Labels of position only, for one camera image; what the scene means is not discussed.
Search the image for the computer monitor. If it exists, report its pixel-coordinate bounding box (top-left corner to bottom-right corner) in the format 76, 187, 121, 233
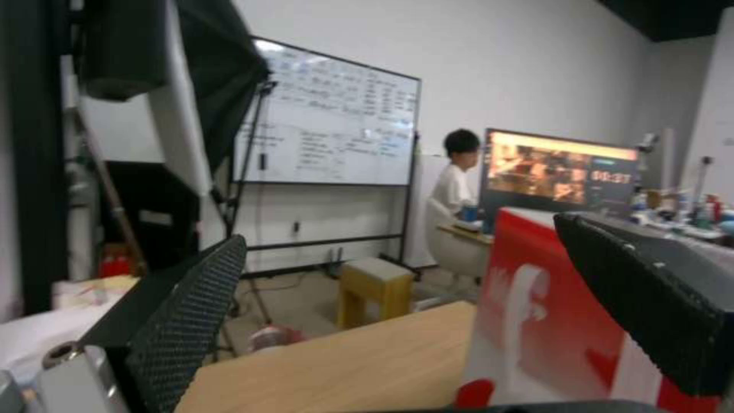
478, 127, 639, 235

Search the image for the black softbox light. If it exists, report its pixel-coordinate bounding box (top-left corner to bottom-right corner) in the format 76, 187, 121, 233
74, 0, 275, 197

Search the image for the yellow wooden stool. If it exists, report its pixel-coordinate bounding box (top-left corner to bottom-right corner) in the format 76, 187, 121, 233
336, 258, 415, 331

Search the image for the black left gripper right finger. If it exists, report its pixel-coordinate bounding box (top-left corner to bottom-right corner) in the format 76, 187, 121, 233
553, 212, 734, 398

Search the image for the person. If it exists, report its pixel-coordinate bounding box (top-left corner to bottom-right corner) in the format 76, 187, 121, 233
428, 128, 482, 220

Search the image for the red and white delivery bag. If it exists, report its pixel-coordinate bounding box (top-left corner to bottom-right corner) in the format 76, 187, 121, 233
456, 206, 734, 413

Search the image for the red and white plastic bag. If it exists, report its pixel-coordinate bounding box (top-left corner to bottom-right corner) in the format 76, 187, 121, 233
247, 325, 309, 354

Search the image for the black light stand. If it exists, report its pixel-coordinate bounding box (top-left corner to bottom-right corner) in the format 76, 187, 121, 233
220, 80, 278, 358

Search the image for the whiteboard on black stand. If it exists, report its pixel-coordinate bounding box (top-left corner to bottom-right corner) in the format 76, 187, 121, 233
226, 37, 428, 280

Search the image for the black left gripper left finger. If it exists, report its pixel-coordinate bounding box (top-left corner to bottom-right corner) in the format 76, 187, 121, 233
35, 234, 249, 413

